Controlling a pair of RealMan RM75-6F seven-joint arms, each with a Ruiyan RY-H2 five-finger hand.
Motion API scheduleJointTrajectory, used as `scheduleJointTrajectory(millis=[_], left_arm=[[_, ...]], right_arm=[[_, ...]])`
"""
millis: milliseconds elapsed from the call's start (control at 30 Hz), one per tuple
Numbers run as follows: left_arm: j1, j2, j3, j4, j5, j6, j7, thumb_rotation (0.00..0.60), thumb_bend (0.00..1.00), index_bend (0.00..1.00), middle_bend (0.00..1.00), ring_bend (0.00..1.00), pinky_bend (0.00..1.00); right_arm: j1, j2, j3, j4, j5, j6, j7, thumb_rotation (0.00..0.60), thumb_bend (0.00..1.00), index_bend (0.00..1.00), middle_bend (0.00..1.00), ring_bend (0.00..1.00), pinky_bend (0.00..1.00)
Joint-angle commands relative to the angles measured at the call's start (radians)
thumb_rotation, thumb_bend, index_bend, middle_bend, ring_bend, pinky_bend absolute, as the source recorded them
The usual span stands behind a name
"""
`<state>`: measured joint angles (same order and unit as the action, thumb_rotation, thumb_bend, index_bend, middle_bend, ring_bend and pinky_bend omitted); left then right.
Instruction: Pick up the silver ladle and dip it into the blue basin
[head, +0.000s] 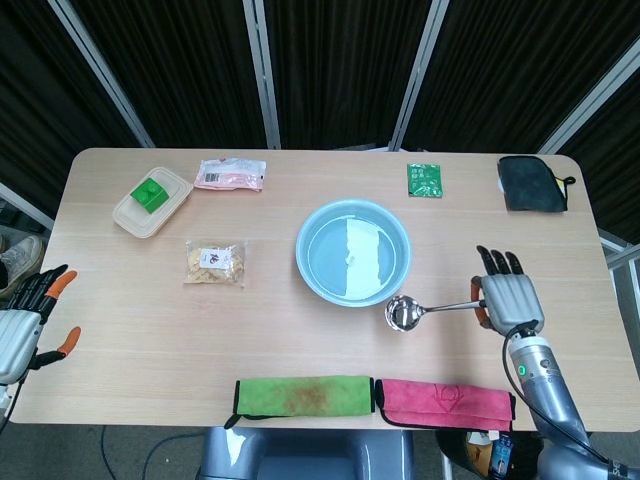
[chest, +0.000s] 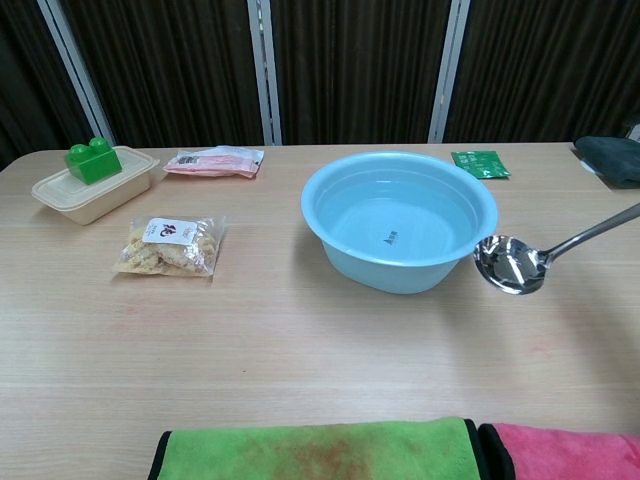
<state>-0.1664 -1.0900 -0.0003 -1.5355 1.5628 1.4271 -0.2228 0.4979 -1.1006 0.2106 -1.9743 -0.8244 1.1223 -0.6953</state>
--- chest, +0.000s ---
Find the metal ladle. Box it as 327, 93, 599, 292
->
473, 202, 640, 296

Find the light blue plastic basin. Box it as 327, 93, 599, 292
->
300, 152, 500, 295

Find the pink snack packet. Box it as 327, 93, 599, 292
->
163, 145, 265, 180

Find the clear bag of dried snack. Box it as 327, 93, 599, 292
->
110, 215, 227, 284

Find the green sachet packet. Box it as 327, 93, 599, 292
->
450, 150, 512, 180

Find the green microfibre cloth brown stain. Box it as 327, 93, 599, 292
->
147, 416, 484, 480

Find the beige lidded food box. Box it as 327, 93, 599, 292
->
31, 145, 161, 226

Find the green toy building brick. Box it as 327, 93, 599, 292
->
63, 136, 123, 186

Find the black folded cloth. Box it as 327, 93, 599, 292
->
573, 134, 640, 190

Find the pink microfibre cloth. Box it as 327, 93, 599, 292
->
478, 422, 640, 480

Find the grey partition frame post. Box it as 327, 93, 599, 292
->
428, 0, 471, 145
247, 0, 284, 146
37, 0, 115, 149

